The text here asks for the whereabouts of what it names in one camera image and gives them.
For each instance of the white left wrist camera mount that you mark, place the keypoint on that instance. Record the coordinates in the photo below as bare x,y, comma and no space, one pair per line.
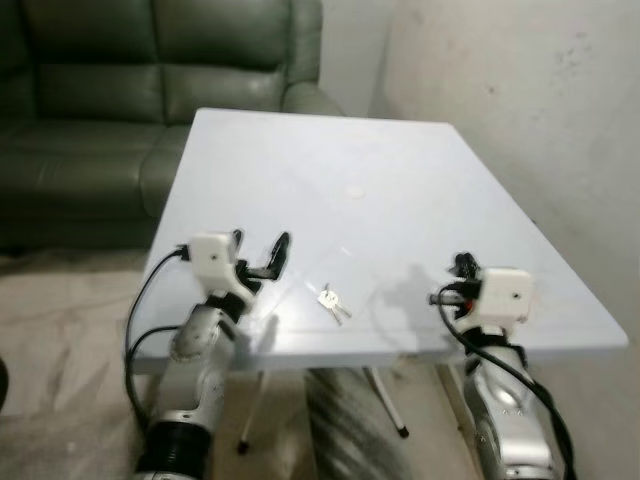
212,255

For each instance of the white plastic table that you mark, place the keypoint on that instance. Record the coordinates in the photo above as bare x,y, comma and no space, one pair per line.
380,220

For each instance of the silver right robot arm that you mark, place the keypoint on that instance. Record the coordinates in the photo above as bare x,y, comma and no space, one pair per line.
505,420

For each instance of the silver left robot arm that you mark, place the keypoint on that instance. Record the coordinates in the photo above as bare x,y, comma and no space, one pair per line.
195,350

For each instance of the dark green leather sofa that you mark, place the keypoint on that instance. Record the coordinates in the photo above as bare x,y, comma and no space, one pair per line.
100,100

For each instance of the white metal table leg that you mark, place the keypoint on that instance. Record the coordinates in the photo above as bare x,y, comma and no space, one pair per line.
252,410
387,405

